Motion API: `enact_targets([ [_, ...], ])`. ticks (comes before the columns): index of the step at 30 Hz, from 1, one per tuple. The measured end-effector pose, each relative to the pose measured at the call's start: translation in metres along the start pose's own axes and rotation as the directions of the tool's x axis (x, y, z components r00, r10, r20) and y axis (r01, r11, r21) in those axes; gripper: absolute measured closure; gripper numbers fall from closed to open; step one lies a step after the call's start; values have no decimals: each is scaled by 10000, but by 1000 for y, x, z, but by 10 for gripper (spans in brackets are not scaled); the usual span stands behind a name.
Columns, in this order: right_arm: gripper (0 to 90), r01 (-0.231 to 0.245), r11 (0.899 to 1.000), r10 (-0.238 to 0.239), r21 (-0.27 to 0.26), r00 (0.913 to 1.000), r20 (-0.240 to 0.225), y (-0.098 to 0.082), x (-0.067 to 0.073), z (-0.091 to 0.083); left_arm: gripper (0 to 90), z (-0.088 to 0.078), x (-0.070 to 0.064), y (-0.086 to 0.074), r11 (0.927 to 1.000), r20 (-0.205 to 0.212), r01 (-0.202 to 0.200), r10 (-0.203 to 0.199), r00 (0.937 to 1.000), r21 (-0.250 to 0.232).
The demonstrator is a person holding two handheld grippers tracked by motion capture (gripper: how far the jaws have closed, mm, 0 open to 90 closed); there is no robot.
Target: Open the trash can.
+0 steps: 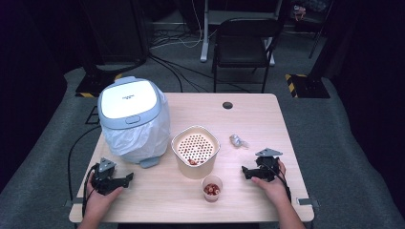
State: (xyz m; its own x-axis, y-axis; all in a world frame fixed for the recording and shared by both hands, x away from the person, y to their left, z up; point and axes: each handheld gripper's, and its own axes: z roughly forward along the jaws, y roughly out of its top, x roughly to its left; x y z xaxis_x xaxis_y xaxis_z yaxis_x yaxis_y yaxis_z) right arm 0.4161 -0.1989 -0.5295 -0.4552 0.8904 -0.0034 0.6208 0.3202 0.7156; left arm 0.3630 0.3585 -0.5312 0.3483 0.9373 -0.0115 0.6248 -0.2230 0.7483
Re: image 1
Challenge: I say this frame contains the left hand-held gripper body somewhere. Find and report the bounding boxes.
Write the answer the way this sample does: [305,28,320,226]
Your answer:
[92,157,127,196]

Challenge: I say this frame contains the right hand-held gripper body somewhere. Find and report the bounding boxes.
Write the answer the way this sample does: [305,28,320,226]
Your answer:
[254,148,283,183]

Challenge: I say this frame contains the clear plastic cup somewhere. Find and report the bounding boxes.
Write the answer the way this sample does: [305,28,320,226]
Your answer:
[201,175,224,203]

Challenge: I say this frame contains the beige container with perforated strainer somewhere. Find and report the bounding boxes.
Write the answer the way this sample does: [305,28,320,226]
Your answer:
[170,124,222,180]

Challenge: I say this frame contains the white pedal trash bin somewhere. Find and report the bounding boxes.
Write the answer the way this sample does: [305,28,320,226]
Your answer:
[96,75,171,170]

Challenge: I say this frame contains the person's left hand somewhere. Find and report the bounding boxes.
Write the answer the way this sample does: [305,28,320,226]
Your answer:
[84,173,124,219]

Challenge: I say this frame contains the person's right hand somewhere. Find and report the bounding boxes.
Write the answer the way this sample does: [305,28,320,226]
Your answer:
[251,160,289,208]

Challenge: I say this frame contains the white plastic bin bag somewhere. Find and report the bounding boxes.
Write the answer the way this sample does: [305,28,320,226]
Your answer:
[100,92,171,165]

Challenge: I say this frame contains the black stand base striped edge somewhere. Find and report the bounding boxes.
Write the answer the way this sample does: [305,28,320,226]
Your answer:
[75,72,124,99]
[285,73,331,99]

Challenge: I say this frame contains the black folding chair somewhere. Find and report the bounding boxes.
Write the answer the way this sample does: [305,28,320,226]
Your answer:
[211,17,285,94]

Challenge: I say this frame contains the black tripod leg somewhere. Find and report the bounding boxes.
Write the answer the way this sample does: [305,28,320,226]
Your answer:
[308,1,334,60]

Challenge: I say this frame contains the black cabinet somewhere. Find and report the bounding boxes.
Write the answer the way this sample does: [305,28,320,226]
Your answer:
[78,0,151,66]

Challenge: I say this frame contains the left hand-held gripper cable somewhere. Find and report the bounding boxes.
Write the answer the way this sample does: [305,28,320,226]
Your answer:
[81,163,100,218]

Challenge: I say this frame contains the hand-held gripper cable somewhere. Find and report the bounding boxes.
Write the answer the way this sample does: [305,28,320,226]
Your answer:
[81,163,100,218]
[266,161,292,203]

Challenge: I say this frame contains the right hand-held gripper cable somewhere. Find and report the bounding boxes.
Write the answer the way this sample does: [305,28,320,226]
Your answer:
[266,161,292,203]

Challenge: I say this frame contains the grey table edge bracket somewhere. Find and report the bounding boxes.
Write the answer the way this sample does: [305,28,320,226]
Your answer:
[64,198,84,208]
[296,197,320,208]

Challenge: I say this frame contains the black cable beside table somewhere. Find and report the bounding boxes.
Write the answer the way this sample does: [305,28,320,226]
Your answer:
[67,125,103,201]

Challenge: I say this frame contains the black floor cables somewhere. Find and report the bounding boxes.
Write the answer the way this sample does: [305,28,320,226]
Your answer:
[148,52,252,94]

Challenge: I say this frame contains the white desk frame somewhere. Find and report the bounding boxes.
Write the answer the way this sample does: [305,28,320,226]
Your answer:
[199,0,284,67]

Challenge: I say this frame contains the white floor cable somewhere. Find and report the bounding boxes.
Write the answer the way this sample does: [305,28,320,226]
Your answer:
[150,0,204,51]

